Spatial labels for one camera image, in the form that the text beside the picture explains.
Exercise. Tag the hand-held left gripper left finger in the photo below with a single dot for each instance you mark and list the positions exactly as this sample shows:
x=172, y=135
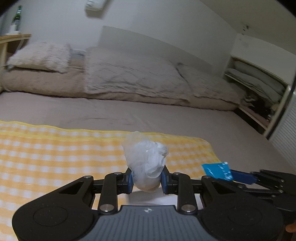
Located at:
x=130, y=181

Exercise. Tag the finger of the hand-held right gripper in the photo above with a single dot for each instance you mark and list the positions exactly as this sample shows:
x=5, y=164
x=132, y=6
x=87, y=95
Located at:
x=245, y=177
x=259, y=190

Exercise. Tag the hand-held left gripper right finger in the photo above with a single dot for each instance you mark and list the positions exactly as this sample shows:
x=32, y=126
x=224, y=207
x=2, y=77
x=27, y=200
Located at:
x=164, y=183

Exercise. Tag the white cardboard box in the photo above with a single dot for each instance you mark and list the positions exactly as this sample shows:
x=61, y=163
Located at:
x=171, y=199

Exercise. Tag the white plastic bag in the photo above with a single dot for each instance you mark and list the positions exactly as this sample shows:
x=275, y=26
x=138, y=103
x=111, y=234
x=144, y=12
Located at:
x=144, y=162

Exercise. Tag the blue packet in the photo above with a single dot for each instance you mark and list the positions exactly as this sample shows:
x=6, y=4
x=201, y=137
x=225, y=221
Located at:
x=216, y=171

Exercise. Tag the person's right hand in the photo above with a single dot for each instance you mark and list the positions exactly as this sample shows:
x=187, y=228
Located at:
x=290, y=228

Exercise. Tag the white slatted door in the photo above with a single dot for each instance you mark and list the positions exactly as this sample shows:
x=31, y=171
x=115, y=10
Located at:
x=286, y=134

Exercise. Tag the bed with grey sheet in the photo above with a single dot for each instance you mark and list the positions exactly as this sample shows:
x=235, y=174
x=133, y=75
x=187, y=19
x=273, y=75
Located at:
x=115, y=113

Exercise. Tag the dark clutter on shelf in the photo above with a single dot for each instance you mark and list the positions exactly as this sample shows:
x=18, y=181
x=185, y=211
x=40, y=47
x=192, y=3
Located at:
x=261, y=105

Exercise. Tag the yellow checkered cloth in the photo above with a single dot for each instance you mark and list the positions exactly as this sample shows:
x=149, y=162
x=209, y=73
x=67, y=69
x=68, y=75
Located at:
x=57, y=153

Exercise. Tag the folded grey bedding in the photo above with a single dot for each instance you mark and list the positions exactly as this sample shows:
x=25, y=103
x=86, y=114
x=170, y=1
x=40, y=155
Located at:
x=254, y=81

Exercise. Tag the small quilted beige pillow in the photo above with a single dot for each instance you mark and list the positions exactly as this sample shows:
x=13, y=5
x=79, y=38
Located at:
x=208, y=83

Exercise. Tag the large quilted beige pillow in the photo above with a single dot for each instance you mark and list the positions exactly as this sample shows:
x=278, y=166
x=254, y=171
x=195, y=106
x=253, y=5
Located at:
x=129, y=74

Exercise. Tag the folded beige duvet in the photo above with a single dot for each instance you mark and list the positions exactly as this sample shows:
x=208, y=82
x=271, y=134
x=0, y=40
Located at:
x=41, y=82

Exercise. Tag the fluffy white pillow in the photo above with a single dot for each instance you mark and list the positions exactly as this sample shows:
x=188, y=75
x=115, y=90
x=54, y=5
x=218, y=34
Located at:
x=39, y=56

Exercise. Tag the white air conditioner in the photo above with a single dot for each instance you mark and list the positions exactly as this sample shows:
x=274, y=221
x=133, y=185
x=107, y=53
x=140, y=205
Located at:
x=96, y=4

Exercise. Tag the wooden bedside shelf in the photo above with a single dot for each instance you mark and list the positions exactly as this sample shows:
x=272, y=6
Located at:
x=9, y=44

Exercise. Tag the white box under bottle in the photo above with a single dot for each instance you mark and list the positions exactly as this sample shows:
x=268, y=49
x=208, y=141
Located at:
x=14, y=28

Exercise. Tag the green glass bottle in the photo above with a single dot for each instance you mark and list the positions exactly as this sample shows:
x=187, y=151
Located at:
x=17, y=17

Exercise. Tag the white wall shelf unit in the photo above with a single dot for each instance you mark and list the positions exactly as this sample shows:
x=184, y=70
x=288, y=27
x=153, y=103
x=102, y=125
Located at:
x=275, y=111

